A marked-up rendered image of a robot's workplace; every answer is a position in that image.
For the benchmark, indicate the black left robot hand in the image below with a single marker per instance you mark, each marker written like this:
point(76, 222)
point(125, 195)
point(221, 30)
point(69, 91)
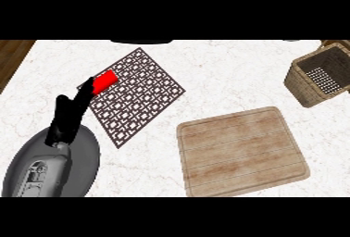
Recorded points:
point(69, 118)

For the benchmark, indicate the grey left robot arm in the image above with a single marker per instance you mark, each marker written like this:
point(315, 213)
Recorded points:
point(51, 166)

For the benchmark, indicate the wooden cutting board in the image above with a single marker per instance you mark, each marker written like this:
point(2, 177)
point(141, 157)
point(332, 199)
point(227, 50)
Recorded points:
point(241, 152)

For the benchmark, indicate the wicker basket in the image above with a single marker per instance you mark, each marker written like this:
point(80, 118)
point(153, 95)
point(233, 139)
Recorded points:
point(321, 75)

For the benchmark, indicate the red block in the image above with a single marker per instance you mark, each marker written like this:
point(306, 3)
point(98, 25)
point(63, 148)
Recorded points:
point(104, 81)

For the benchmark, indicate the brown patterned placemat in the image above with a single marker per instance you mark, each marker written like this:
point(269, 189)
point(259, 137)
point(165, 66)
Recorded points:
point(137, 95)

